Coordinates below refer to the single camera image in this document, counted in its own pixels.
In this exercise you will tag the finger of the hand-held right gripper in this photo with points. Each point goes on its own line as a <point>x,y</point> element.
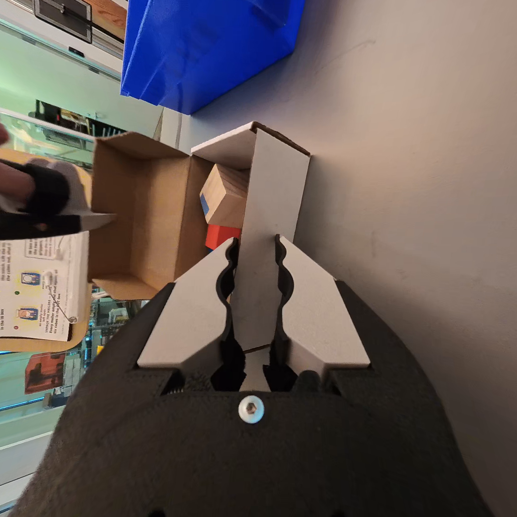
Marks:
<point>97,221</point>

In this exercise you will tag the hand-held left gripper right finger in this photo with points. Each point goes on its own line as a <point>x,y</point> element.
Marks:
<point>323,323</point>

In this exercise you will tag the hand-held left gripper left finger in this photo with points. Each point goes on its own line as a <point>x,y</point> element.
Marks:
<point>190,323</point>

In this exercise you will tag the red cube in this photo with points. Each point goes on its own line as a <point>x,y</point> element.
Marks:
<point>220,238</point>

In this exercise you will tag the wooden cube with blue sticker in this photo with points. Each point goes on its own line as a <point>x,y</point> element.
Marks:
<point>230,194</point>

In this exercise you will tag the white cardboard mailer box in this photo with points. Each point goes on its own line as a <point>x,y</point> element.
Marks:
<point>274,194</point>

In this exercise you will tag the blue plastic bin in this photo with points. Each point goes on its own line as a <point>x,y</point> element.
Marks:
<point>210,52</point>

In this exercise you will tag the person's right hand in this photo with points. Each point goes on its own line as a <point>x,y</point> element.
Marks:
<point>14,181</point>

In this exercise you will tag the printed instruction sheet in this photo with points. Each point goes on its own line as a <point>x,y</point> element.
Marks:
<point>36,307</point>

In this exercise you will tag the red wall poster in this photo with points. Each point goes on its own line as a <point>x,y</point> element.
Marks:
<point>44,371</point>

